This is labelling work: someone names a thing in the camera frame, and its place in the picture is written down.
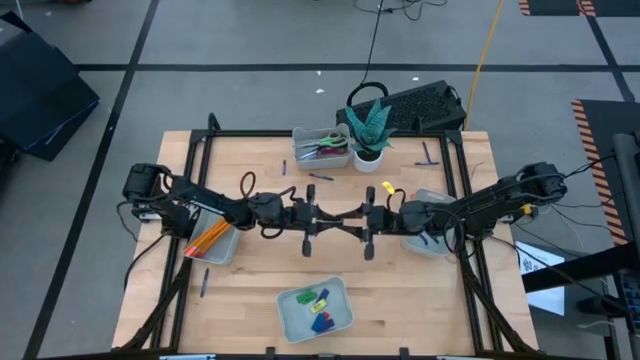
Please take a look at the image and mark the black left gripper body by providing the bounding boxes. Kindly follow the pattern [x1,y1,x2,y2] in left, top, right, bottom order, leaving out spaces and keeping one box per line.
[286,183,318,259]

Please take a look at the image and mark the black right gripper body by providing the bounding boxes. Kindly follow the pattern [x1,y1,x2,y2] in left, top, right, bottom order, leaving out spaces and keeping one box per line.
[363,185,408,262]

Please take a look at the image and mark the green scissors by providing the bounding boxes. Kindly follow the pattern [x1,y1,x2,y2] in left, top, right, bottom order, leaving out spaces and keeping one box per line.
[295,131,350,157]

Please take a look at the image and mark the green plant in white pot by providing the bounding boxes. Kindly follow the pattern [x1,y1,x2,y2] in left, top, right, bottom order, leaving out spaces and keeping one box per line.
[344,98,399,174]

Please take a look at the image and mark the dark T-shaped hex key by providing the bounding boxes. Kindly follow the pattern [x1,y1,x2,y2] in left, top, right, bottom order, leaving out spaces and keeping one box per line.
[414,140,442,167]

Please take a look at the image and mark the black perforated computer case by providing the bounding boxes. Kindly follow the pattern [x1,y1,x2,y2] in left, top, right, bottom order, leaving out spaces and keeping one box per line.
[335,79,468,135]

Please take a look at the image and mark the white printed paper sheet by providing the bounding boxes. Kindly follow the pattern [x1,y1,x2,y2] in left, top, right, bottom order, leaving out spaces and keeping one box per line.
[514,240,567,317]

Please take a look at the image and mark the black stand bar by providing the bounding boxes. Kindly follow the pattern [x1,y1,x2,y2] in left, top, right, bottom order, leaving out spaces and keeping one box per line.
[521,242,640,295]

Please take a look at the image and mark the black stand foot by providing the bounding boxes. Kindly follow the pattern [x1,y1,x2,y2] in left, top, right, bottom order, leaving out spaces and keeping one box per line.
[574,294,632,319]

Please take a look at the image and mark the black hazard-striped floor mat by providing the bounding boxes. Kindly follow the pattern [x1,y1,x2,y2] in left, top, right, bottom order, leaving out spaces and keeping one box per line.
[517,0,640,18]
[571,98,640,247]

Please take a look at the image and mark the dark blue folded mat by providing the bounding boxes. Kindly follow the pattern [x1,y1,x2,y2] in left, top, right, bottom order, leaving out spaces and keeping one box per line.
[0,10,101,163]

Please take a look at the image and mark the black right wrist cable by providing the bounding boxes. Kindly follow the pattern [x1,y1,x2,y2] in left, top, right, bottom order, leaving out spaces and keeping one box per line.
[387,188,471,257]

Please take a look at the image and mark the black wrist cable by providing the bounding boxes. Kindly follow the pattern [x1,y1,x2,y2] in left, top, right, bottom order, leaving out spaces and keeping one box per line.
[238,170,289,241]
[387,188,471,257]

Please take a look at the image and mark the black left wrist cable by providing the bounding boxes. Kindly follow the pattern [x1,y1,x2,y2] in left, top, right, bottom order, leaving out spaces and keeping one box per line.
[238,170,289,241]

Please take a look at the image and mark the black aluminium frame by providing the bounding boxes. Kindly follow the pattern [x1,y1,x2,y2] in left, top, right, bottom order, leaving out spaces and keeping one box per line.
[119,112,539,357]

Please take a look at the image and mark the black left base cable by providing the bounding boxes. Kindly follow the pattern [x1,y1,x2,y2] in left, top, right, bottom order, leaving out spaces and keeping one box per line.
[117,199,169,292]

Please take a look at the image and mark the black base cable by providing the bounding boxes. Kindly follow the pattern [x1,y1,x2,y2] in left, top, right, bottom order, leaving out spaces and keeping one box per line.
[562,152,617,191]
[117,199,169,292]

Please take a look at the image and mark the thin black cable tangle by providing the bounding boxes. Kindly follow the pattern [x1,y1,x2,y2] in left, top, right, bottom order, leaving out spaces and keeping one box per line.
[352,0,449,22]

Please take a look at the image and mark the yellow floor cable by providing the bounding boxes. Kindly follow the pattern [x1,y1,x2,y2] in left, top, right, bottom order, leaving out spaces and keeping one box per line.
[463,0,505,130]

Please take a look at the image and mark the black right base cable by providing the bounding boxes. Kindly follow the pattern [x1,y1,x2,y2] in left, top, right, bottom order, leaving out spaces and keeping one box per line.
[562,152,617,191]

